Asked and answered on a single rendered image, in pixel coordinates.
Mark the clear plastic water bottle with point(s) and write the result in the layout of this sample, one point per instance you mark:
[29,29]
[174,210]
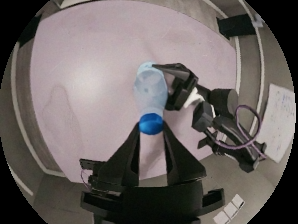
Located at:
[150,91]

